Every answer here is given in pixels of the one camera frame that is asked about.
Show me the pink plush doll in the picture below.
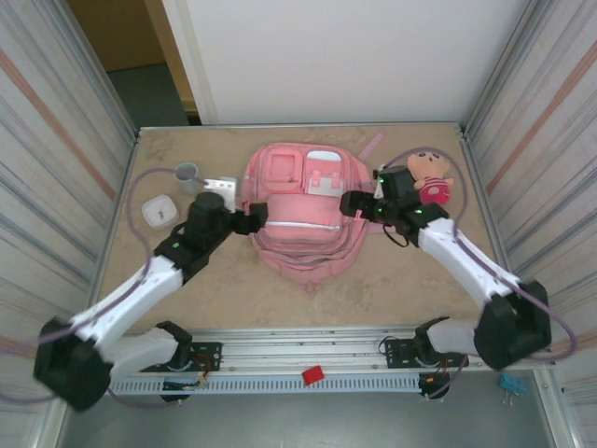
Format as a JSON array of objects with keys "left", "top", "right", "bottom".
[{"left": 408, "top": 151, "right": 456, "bottom": 205}]

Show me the pink student backpack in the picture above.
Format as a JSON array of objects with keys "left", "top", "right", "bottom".
[{"left": 240, "top": 132, "right": 389, "bottom": 294}]

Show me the grey plastic cup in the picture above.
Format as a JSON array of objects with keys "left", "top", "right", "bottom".
[{"left": 173, "top": 161, "right": 204, "bottom": 196}]

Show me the white square box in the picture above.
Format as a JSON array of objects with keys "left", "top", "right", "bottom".
[{"left": 142, "top": 194, "right": 179, "bottom": 230}]

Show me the tan wooden door edge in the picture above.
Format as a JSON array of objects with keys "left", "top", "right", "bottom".
[{"left": 142, "top": 0, "right": 200, "bottom": 116}]

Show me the blue binder clip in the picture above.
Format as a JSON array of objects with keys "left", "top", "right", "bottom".
[{"left": 499, "top": 371, "right": 526, "bottom": 409}]

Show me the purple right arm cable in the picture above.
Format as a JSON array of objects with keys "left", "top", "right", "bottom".
[{"left": 382, "top": 147, "right": 579, "bottom": 401}]

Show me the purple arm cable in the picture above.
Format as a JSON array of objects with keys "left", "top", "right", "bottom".
[
  {"left": 0, "top": 166, "right": 211, "bottom": 411},
  {"left": 382, "top": 147, "right": 579, "bottom": 401}
]

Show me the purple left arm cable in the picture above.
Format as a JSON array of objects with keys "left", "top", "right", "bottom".
[{"left": 0, "top": 166, "right": 211, "bottom": 411}]

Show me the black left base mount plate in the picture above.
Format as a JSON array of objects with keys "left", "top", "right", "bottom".
[{"left": 188, "top": 342, "right": 223, "bottom": 372}]

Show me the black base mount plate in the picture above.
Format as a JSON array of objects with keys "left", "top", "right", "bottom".
[
  {"left": 384, "top": 338, "right": 470, "bottom": 370},
  {"left": 188, "top": 342, "right": 223, "bottom": 372}
]

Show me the aluminium mounting rail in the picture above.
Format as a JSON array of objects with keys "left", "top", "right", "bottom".
[{"left": 106, "top": 326, "right": 559, "bottom": 374}]

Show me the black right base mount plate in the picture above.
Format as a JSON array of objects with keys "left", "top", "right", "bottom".
[{"left": 384, "top": 338, "right": 470, "bottom": 370}]

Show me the slotted grey cable tray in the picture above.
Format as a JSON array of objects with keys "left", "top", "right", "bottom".
[{"left": 109, "top": 375, "right": 421, "bottom": 396}]

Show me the aluminium frame post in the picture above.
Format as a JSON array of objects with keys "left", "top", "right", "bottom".
[
  {"left": 60, "top": 0, "right": 141, "bottom": 141},
  {"left": 459, "top": 0, "right": 551, "bottom": 141}
]

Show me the white door frame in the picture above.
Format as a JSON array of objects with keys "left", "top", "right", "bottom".
[{"left": 161, "top": 0, "right": 220, "bottom": 126}]

